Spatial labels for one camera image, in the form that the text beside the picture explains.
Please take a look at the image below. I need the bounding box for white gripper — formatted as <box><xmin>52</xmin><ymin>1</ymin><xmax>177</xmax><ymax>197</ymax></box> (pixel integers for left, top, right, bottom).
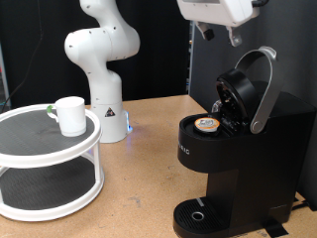
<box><xmin>176</xmin><ymin>0</ymin><xmax>261</xmax><ymax>48</ymax></box>

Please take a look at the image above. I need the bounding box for white coffee pod orange rim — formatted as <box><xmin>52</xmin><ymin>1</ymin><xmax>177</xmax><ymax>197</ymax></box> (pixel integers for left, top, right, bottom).
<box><xmin>193</xmin><ymin>116</ymin><xmax>221</xmax><ymax>133</ymax></box>

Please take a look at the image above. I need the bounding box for black Keurig coffee machine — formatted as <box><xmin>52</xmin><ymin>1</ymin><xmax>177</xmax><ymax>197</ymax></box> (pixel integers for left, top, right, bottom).
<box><xmin>172</xmin><ymin>45</ymin><xmax>317</xmax><ymax>238</ymax></box>

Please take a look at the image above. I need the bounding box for white mug with green mark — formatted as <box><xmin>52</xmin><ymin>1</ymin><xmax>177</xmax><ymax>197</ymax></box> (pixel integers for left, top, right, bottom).
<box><xmin>46</xmin><ymin>95</ymin><xmax>87</xmax><ymax>138</ymax></box>

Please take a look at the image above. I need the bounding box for black tape strip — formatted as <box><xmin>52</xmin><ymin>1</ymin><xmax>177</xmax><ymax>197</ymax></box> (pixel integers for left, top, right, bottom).
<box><xmin>262</xmin><ymin>217</ymin><xmax>290</xmax><ymax>238</ymax></box>

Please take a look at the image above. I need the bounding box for white two-tier turntable shelf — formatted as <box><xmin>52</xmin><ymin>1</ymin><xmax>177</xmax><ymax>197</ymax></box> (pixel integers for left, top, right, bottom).
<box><xmin>0</xmin><ymin>103</ymin><xmax>105</xmax><ymax>222</ymax></box>

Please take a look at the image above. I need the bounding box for black power cable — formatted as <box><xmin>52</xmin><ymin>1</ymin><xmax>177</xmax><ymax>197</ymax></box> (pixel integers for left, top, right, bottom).
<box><xmin>290</xmin><ymin>197</ymin><xmax>313</xmax><ymax>211</ymax></box>

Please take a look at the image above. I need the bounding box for thin black hanging cable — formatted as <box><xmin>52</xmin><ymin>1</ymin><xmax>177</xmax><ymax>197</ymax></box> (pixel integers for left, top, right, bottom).
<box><xmin>0</xmin><ymin>0</ymin><xmax>45</xmax><ymax>113</ymax></box>

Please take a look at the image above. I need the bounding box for grey metal rack post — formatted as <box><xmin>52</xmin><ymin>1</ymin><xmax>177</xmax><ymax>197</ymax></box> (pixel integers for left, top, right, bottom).
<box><xmin>0</xmin><ymin>43</ymin><xmax>10</xmax><ymax>107</ymax></box>

